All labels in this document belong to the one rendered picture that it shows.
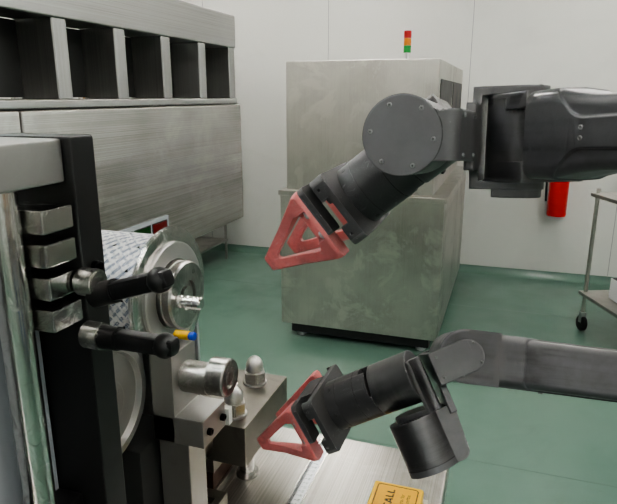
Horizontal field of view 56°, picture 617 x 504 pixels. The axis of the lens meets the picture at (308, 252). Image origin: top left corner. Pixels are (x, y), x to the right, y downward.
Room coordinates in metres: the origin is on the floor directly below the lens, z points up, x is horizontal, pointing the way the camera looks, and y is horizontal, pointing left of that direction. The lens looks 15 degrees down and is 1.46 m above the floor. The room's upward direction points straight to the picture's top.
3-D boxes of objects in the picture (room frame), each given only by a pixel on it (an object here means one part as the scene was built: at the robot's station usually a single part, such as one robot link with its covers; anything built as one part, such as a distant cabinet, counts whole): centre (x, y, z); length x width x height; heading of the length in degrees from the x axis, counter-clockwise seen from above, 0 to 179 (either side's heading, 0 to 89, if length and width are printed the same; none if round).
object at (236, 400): (0.73, 0.10, 1.05); 0.04 x 0.04 x 0.04
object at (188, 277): (0.61, 0.14, 1.25); 0.07 x 0.02 x 0.07; 161
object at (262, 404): (0.83, 0.25, 1.00); 0.40 x 0.16 x 0.06; 71
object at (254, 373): (0.83, 0.08, 1.05); 0.04 x 0.04 x 0.04
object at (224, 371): (0.55, 0.09, 1.18); 0.04 x 0.02 x 0.04; 161
